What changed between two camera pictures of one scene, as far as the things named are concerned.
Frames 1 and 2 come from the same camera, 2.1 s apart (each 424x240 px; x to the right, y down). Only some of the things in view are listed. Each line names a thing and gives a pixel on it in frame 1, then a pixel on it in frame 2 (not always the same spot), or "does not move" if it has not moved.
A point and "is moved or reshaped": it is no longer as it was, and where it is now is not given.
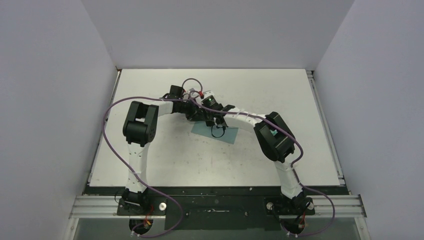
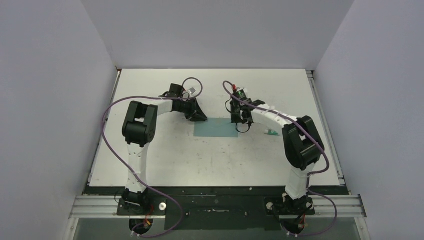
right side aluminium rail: [341, 180] does not move
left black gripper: [194, 110] does not move
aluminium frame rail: [95, 206] does not move
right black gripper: [208, 122] to [234, 118]
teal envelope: [225, 134] is moved or reshaped
